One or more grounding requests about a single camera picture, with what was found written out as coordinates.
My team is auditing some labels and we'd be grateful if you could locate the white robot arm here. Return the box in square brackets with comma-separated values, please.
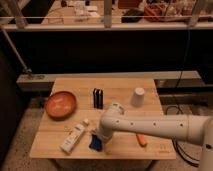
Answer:
[96, 103, 213, 171]

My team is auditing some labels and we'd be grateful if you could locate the orange ceramic bowl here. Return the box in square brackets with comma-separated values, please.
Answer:
[44, 91, 77, 120]

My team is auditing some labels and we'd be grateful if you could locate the black rectangular block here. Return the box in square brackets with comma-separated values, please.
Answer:
[93, 88, 103, 109]

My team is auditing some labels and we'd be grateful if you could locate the white paper cup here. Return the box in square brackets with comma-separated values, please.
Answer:
[131, 87, 145, 107]

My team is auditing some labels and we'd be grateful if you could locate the wooden table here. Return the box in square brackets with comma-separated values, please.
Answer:
[30, 78, 176, 160]

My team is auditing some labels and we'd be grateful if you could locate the grey metal ledge beam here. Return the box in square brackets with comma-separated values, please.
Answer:
[16, 71, 200, 92]

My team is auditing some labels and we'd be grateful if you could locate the orange carrot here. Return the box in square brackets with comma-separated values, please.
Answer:
[136, 134, 147, 147]

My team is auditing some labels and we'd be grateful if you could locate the white lotion tube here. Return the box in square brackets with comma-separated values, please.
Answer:
[60, 119, 89, 153]

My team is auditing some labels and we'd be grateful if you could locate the black bag on shelf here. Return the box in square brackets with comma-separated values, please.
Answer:
[121, 9, 144, 23]

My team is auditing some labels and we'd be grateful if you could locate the red basket on shelf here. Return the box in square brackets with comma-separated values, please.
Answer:
[144, 3, 186, 22]

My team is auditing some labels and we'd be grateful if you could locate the diagonal metal pole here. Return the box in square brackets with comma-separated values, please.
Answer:
[1, 26, 33, 78]

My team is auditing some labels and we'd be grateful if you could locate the black cable on floor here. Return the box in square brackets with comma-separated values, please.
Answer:
[164, 105, 201, 168]

